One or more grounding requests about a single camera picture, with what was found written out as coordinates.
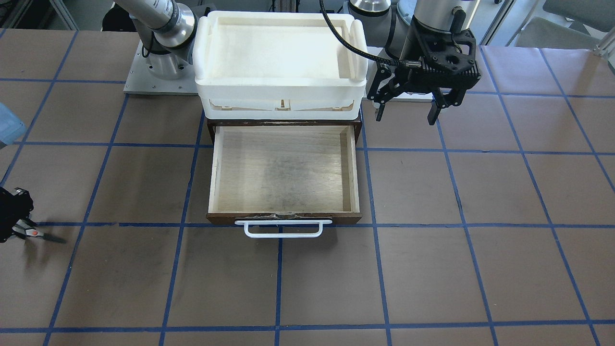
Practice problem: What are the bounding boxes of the wooden drawer with white handle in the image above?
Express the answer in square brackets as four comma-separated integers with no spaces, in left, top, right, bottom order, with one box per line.
[207,124,362,238]

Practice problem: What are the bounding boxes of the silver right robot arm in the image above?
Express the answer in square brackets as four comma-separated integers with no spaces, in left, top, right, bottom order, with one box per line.
[0,0,198,244]

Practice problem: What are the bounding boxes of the orange grey scissors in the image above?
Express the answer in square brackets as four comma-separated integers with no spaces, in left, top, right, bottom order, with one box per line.
[12,225,66,244]

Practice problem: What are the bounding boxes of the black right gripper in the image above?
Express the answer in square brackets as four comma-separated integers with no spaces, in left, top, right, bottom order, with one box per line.
[0,187,38,243]

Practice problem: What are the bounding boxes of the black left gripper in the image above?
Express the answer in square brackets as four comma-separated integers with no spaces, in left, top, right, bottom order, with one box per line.
[367,19,482,125]

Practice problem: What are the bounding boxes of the white foam box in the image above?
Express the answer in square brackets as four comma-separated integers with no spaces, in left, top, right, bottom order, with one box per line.
[193,11,368,121]

